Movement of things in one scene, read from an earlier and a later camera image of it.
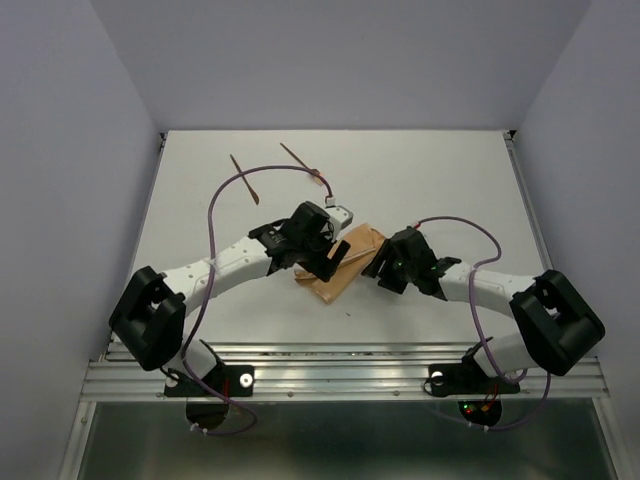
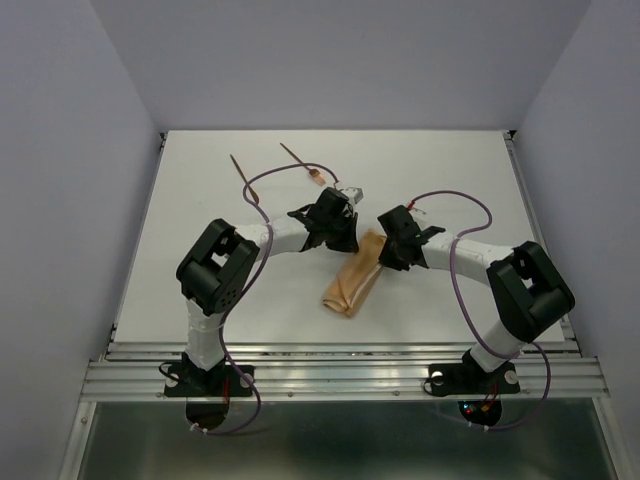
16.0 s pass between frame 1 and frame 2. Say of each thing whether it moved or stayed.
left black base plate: stayed
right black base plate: stayed
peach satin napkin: moved
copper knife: stayed
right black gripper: moved
